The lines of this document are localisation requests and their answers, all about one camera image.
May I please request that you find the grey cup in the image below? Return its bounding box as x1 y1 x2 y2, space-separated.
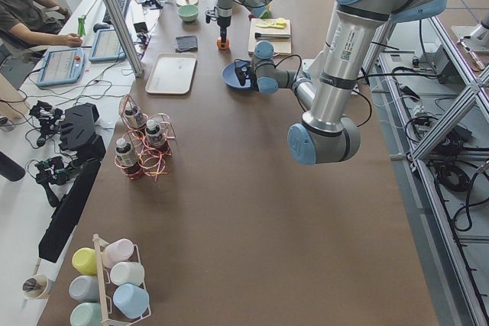
68 275 99 302

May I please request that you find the wooden cutting board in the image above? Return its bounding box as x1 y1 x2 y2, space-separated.
248 18 292 56

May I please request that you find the cream rabbit tray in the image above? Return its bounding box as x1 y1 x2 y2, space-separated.
145 53 197 95

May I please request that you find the tea bottle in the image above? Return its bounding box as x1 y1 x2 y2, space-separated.
115 137 140 175
124 105 145 130
145 119 165 149

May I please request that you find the seated person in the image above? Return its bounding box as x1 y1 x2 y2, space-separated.
1 0 83 62

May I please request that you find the copper wire bottle rack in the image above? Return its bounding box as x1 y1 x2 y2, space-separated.
115 95 176 180

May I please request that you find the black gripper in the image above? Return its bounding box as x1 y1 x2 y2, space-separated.
217 11 232 41

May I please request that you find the grey folded cloth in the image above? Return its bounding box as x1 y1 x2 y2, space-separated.
176 35 198 53

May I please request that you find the white cup rack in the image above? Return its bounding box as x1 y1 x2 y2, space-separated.
92 234 152 325

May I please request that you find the yellow plastic knife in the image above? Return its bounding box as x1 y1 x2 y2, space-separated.
256 18 287 29

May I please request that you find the white cup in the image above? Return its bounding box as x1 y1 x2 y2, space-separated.
110 262 145 286

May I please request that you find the mint green cup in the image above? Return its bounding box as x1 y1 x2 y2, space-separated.
70 302 102 326

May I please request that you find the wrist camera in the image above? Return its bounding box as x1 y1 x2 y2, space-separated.
205 8 219 24
234 60 252 89

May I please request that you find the orange fruit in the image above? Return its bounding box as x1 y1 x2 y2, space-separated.
216 37 230 50

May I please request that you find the yellow cup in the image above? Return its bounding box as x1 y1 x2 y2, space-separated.
72 247 97 276

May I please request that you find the blue teach pendant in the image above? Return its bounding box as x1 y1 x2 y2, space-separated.
89 29 126 63
36 47 85 87

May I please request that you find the aluminium frame post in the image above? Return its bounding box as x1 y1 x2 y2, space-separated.
103 0 144 77

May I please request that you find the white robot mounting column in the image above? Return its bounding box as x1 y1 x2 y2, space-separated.
303 49 359 93

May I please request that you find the green bowl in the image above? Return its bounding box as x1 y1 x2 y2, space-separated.
177 5 199 22

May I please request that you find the steel muddler tube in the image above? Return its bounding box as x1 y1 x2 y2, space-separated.
254 32 291 40

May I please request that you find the light blue cup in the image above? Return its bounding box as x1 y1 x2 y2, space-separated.
112 283 149 319

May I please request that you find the blue plate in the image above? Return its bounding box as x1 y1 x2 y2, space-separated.
222 60 252 90

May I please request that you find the pink cup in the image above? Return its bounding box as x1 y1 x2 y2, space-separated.
102 238 134 268

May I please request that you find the black keyboard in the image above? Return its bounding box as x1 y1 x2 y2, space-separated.
102 0 131 24

